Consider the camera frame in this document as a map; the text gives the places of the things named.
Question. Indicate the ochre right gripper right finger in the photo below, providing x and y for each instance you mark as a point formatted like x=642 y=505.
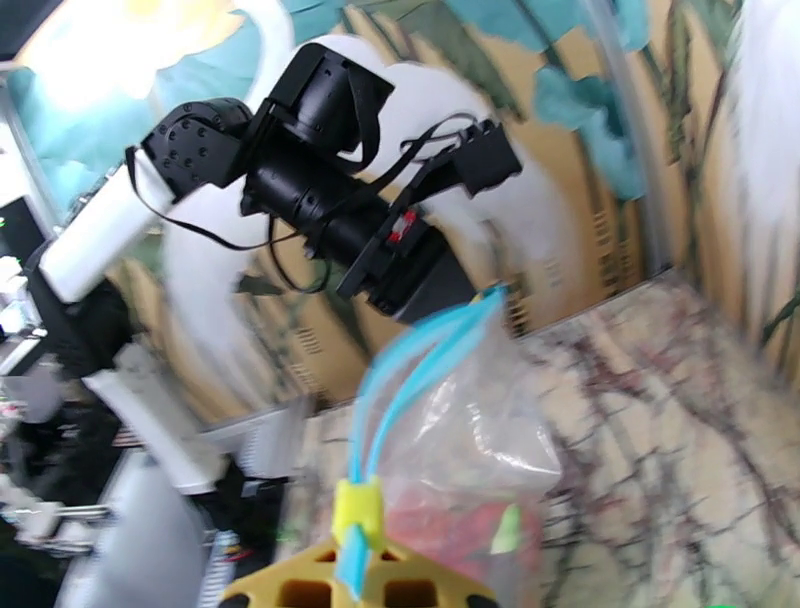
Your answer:
x=425 y=587

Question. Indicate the ochre right gripper left finger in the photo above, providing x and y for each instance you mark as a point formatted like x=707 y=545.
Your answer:
x=294 y=581

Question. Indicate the yellow zipper slider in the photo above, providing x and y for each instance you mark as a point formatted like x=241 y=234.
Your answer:
x=357 y=509

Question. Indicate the clear zip-top bag blue zipper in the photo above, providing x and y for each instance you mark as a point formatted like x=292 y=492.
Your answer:
x=475 y=437

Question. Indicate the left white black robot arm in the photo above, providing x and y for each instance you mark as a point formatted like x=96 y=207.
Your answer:
x=100 y=237

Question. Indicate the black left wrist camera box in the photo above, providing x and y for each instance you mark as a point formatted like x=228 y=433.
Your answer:
x=487 y=159

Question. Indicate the aluminium corner post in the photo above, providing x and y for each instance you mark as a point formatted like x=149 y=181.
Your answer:
x=625 y=125

